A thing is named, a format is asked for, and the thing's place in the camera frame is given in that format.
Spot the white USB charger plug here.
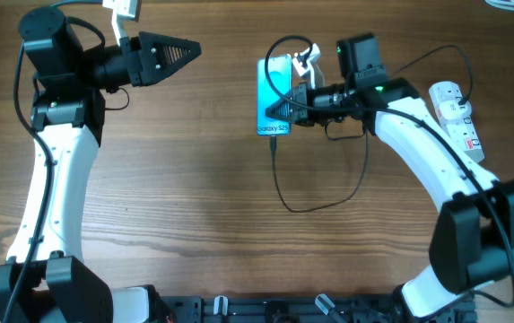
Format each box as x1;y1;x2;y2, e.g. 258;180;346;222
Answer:
435;99;471;123

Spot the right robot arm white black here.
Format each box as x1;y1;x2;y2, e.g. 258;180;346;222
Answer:
257;34;514;322

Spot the blue Galaxy smartphone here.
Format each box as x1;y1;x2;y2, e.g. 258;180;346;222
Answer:
257;54;292;136

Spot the white power strip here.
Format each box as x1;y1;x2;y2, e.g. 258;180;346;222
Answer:
429;81;484;162

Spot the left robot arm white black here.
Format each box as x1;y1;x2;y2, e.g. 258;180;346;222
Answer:
0;1;202;322

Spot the black USB charging cable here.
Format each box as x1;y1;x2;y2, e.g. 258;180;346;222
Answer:
268;44;474;214

